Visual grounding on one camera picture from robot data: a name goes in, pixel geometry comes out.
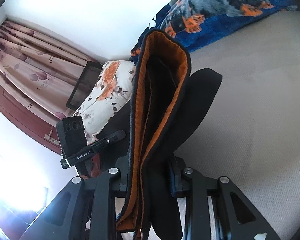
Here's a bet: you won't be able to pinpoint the black pants with orange lining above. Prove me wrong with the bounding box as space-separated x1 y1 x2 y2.
116 29 222 239

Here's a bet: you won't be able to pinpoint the pink floral curtain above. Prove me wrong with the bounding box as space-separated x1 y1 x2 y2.
0 20 93 125

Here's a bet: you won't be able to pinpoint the dark red wooden door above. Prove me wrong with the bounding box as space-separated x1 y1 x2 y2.
0 85 61 155

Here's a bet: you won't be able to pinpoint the white orange floral pillow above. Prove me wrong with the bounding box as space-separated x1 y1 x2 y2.
74 60 136 144

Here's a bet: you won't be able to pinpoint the blue dog print blanket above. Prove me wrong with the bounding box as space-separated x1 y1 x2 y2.
130 0 298 61

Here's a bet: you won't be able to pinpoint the black tracking camera box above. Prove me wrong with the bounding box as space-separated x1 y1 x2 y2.
56 115 87 158

